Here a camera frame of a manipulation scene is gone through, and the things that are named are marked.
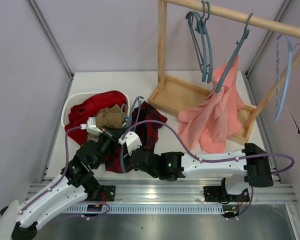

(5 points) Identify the red plaid skirt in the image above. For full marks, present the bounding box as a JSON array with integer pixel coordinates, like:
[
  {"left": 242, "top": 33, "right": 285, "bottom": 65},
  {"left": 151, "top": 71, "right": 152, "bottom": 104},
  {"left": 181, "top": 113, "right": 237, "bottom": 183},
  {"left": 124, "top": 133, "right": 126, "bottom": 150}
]
[{"left": 104, "top": 101, "right": 168, "bottom": 174}]

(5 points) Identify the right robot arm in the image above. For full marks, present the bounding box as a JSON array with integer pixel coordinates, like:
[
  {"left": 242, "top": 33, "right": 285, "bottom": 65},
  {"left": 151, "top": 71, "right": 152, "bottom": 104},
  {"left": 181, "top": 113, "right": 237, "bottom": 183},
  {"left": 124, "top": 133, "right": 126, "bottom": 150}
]
[{"left": 129, "top": 143, "right": 274, "bottom": 196}]

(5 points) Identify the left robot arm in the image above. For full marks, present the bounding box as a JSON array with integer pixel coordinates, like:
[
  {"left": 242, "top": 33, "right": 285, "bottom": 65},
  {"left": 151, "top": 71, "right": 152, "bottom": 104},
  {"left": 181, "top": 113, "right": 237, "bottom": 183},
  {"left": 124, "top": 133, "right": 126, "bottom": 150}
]
[{"left": 0, "top": 128, "right": 125, "bottom": 240}]

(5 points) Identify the light blue hanger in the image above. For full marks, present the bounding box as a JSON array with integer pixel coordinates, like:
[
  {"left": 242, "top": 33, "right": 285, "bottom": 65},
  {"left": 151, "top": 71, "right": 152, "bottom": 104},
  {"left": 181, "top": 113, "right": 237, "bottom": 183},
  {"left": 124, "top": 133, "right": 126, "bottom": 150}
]
[{"left": 274, "top": 34, "right": 294, "bottom": 122}]

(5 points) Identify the teal hanger holding shirt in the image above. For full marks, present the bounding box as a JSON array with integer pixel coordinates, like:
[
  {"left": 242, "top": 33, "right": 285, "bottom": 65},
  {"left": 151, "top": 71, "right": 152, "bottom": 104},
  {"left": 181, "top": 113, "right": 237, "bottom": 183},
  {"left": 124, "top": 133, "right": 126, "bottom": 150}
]
[{"left": 215, "top": 13, "right": 254, "bottom": 93}]

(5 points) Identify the tan garment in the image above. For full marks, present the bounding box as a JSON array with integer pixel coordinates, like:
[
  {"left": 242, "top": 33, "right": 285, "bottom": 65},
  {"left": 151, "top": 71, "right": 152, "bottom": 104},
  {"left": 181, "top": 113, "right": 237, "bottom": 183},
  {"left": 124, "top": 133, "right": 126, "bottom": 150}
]
[{"left": 88, "top": 103, "right": 129, "bottom": 138}]

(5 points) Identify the red garment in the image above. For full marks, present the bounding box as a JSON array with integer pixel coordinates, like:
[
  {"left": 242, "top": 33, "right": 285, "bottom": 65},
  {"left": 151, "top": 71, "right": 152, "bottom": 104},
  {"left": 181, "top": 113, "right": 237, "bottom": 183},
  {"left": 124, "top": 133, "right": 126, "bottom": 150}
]
[{"left": 64, "top": 90, "right": 127, "bottom": 131}]

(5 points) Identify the white laundry basket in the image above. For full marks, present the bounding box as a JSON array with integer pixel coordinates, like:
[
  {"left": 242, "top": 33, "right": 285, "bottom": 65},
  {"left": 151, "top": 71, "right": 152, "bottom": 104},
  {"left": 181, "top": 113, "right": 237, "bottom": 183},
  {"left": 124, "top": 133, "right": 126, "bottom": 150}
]
[{"left": 61, "top": 92, "right": 133, "bottom": 128}]

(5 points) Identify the wooden clothes rack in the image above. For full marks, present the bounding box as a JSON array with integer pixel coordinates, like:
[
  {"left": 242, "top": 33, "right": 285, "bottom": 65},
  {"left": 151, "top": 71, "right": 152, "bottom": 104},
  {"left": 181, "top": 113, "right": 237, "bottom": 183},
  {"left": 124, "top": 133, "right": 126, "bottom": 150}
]
[{"left": 148, "top": 0, "right": 300, "bottom": 145}]

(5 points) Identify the pink shirt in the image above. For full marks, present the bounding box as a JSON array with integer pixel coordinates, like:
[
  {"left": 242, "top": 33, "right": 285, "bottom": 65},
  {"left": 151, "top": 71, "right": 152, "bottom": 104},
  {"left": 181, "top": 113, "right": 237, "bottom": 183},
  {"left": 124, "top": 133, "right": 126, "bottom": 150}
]
[{"left": 177, "top": 56, "right": 245, "bottom": 153}]

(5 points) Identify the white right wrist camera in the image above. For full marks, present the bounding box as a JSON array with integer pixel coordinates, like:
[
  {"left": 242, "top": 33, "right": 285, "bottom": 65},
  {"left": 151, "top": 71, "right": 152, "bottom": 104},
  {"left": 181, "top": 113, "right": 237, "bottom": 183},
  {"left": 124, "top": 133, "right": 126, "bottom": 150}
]
[{"left": 118, "top": 131, "right": 142, "bottom": 156}]

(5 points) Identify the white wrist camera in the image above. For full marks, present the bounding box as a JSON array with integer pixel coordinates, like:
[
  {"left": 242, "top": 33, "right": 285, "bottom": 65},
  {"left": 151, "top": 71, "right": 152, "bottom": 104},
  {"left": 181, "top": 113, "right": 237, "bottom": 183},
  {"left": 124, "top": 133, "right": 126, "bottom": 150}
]
[
  {"left": 80, "top": 117, "right": 103, "bottom": 136},
  {"left": 118, "top": 131, "right": 142, "bottom": 156}
]

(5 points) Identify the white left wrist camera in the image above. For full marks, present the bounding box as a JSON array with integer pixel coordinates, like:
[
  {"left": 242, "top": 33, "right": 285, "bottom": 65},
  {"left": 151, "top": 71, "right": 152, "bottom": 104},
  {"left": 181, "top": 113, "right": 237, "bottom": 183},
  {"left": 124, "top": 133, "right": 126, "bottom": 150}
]
[{"left": 80, "top": 117, "right": 103, "bottom": 136}]

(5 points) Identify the aluminium mounting rail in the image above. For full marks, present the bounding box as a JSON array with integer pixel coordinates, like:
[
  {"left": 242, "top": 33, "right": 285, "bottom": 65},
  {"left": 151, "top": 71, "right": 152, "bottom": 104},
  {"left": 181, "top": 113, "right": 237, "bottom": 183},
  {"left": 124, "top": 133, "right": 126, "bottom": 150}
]
[{"left": 24, "top": 177, "right": 298, "bottom": 207}]

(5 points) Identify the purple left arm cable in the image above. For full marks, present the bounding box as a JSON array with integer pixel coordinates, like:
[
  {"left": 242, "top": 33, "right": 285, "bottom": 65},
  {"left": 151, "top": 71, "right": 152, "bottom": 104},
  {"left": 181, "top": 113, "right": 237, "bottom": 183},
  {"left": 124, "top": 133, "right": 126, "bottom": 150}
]
[{"left": 17, "top": 124, "right": 88, "bottom": 216}]

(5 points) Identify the white slotted cable duct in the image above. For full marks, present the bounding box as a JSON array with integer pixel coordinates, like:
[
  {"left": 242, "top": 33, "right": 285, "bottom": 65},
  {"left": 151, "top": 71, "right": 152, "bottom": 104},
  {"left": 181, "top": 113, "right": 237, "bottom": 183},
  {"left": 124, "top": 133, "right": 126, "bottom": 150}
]
[{"left": 63, "top": 203, "right": 238, "bottom": 215}]

